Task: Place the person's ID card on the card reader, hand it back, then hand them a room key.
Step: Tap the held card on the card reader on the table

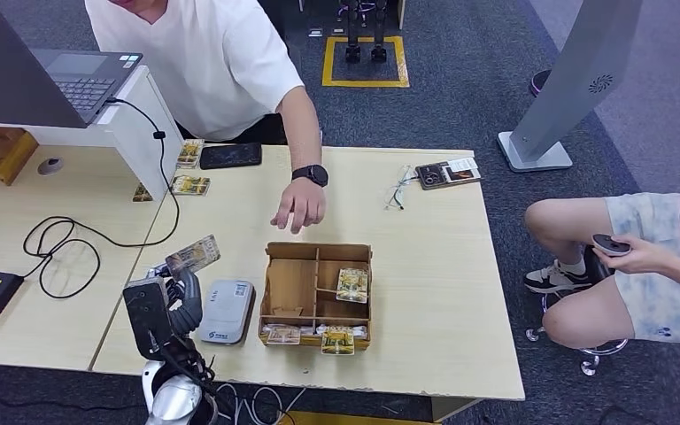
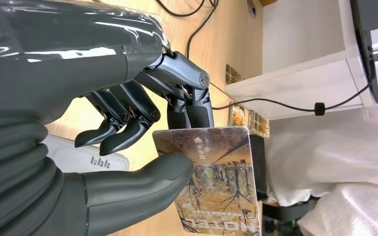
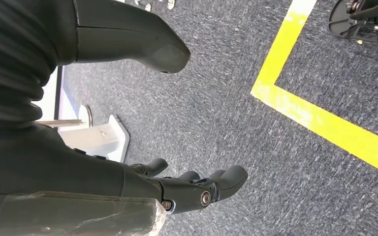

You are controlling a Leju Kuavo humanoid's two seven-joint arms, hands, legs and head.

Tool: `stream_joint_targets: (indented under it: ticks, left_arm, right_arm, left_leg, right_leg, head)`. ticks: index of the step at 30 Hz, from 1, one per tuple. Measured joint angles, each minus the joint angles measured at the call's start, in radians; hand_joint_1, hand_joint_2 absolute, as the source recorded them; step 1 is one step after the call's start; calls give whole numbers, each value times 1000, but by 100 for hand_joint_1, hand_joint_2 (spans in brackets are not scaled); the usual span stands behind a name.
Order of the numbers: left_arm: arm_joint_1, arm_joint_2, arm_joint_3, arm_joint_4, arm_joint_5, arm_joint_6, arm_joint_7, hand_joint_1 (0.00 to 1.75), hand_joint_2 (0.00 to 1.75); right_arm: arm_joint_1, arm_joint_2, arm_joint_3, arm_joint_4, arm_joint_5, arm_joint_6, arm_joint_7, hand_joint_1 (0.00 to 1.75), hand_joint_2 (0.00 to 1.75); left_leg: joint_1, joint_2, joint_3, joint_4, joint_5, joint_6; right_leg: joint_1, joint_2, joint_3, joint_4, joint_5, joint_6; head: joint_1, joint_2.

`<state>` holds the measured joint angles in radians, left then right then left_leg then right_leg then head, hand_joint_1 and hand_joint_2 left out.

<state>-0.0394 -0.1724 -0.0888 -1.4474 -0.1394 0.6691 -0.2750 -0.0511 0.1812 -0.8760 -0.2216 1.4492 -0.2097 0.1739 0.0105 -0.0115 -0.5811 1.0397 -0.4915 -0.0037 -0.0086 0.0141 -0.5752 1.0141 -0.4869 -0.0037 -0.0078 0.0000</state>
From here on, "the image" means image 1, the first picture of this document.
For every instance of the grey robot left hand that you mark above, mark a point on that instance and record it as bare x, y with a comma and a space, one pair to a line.
190, 305

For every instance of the person's left hand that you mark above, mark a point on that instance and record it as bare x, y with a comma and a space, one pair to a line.
303, 205

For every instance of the person's hand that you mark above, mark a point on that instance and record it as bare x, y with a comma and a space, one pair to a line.
648, 258

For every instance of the small round handheld device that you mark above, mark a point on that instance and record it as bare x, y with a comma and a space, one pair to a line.
610, 243

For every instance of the pale printed room key card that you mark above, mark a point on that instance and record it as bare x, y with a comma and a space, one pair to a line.
283, 335

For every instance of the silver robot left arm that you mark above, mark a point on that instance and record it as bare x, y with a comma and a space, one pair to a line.
176, 402

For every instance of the person's left forearm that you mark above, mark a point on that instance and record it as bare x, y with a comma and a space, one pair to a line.
305, 135

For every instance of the grey card reader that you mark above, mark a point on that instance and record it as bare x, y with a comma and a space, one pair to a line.
225, 311

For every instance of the person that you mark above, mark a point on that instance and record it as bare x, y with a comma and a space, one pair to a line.
657, 305
199, 58

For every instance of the white card bundle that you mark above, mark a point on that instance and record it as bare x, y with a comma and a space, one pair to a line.
362, 331
310, 330

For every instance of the black wristwatch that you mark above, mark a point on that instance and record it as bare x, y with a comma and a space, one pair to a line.
312, 175

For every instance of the wooden compartment box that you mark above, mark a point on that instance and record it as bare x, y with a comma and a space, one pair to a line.
290, 287

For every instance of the black smartphone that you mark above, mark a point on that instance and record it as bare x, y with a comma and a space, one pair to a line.
231, 156

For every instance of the clear eyeglasses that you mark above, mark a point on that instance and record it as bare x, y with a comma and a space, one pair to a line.
401, 183

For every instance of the chrome stool with black seat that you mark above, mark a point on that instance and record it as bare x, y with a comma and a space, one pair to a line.
590, 366

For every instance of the standing humanoid robot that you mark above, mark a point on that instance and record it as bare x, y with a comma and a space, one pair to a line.
353, 53

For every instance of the white paper label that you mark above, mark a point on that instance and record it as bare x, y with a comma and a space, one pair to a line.
462, 165

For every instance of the white desk riser shelf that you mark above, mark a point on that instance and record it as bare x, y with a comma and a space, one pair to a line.
135, 129

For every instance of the grey slanted kiosk stand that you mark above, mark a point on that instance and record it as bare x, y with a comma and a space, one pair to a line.
574, 76

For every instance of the dark shoe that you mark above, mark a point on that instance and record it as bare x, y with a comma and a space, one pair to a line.
540, 82

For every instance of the orange wooden tray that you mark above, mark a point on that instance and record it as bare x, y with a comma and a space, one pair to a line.
14, 158

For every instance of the dark grey laptop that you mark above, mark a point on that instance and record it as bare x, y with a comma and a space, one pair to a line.
82, 76

